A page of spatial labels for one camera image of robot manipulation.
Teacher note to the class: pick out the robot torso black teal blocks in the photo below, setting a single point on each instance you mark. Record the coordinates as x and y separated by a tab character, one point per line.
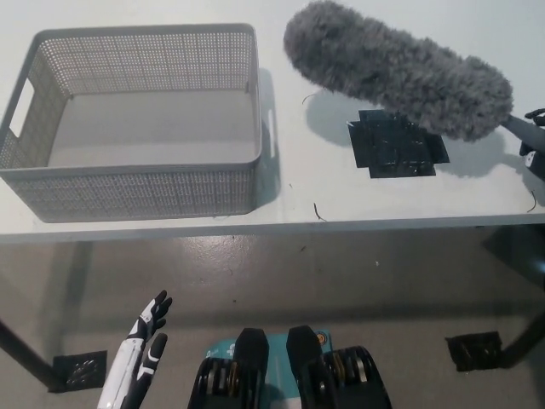
298	375

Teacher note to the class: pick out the robot right hand white black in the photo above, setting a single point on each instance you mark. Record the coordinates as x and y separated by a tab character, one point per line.
537	159

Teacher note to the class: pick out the black tape patch on desk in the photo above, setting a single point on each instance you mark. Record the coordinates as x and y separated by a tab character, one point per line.
391	149

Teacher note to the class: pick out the grey perforated plastic basket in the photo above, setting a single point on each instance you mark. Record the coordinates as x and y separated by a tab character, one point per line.
127	191

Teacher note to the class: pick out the grey fluffy duster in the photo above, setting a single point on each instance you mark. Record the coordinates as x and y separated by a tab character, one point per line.
383	64

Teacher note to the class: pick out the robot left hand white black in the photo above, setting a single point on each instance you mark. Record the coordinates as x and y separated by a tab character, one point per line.
125	366

